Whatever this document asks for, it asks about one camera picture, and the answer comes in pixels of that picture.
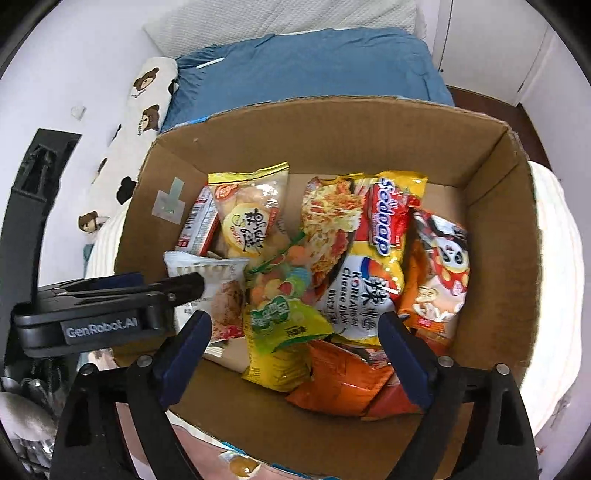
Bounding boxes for dark red snack packet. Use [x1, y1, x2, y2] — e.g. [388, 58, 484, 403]
[362, 373, 423, 421]

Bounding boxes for white cookie packet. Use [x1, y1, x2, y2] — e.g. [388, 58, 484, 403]
[163, 251, 249, 343]

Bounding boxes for red white sausage packet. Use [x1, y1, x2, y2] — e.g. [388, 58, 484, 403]
[175, 185, 219, 256]

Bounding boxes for panda snack packet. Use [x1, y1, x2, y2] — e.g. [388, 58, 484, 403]
[398, 210, 471, 356]

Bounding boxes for orange snack packet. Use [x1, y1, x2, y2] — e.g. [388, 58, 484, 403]
[286, 340, 394, 417]

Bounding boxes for yellow snack packet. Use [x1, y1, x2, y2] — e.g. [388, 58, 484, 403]
[242, 316, 311, 393]

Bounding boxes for green gummy candy packet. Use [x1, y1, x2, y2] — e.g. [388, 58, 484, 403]
[245, 232, 334, 355]

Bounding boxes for yellow egg biscuit packet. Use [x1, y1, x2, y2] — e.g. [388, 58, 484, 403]
[208, 162, 290, 267]

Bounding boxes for Sedaap instant noodle packet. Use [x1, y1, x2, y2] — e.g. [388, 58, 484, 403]
[301, 170, 428, 345]

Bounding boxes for braised egg packet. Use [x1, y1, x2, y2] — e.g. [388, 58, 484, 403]
[219, 450, 262, 479]

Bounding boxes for striped pink cat blanket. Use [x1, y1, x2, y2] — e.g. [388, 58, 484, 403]
[85, 162, 585, 479]

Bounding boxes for bear print pillow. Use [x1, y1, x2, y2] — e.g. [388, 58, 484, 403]
[78, 57, 178, 245]

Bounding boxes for blue milk cardboard box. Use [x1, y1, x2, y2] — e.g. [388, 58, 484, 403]
[115, 97, 541, 479]

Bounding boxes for grey padded headboard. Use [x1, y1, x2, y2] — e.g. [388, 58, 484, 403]
[143, 0, 418, 57]

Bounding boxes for blue bed sheet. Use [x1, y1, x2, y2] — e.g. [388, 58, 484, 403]
[161, 27, 454, 131]

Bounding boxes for white door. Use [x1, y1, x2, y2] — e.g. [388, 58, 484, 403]
[433, 0, 550, 106]

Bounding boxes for white wall socket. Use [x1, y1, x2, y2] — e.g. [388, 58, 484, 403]
[70, 105, 87, 121]

